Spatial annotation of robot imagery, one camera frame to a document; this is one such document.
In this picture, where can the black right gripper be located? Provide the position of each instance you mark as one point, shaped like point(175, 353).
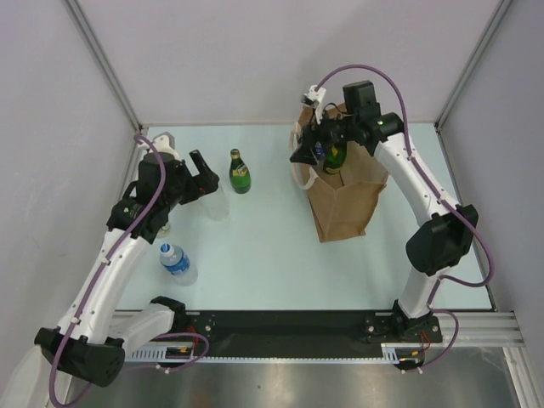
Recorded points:
point(304, 153)

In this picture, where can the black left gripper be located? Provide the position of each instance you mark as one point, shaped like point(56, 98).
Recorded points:
point(201, 184)

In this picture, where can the green glass bottle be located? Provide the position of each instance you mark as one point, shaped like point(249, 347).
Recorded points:
point(335, 158)
point(239, 175)

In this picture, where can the clear unlabelled plastic bottle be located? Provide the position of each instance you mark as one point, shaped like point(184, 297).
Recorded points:
point(216, 204)

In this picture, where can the blue label bottle front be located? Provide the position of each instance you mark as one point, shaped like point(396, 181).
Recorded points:
point(176, 262)

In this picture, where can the blue label bottle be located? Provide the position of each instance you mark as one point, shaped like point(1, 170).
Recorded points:
point(319, 152)
point(176, 262)

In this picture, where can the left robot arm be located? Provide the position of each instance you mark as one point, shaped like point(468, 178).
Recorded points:
point(84, 344)

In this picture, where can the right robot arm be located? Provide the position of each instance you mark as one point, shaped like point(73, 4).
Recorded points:
point(445, 228)

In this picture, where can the brown canvas tote bag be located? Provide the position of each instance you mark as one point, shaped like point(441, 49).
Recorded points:
point(343, 203)

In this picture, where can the small clear glass bottle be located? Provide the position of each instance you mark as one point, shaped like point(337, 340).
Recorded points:
point(164, 230)

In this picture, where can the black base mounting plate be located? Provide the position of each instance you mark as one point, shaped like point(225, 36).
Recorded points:
point(304, 334)

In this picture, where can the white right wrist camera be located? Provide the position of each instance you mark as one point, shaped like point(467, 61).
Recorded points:
point(314, 99)

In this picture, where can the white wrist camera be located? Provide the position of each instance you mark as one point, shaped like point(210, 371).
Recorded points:
point(314, 99)
point(164, 144)

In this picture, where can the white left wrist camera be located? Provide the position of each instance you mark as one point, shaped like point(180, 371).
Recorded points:
point(164, 144)

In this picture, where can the aluminium frame rail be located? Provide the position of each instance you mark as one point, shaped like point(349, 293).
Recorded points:
point(475, 329)

